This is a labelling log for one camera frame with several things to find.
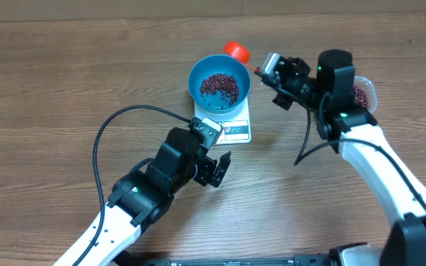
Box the red scoop with blue handle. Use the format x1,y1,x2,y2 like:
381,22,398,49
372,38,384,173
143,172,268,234
223,41,260,72

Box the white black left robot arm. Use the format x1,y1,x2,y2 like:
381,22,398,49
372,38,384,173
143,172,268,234
56,123,231,265

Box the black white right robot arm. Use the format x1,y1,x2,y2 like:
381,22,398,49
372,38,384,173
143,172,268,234
255,50,426,265

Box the white digital kitchen scale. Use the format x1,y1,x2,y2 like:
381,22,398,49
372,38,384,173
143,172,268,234
194,98,252,145

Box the red beans in bowl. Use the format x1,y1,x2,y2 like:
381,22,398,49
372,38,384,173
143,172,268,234
200,73,240,106

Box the blue bowl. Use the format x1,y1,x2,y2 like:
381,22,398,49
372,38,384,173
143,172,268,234
188,55,251,113

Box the clear plastic container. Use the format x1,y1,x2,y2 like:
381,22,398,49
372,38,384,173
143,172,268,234
354,75,379,114

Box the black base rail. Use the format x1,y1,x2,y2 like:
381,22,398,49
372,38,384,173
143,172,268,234
108,251,343,266

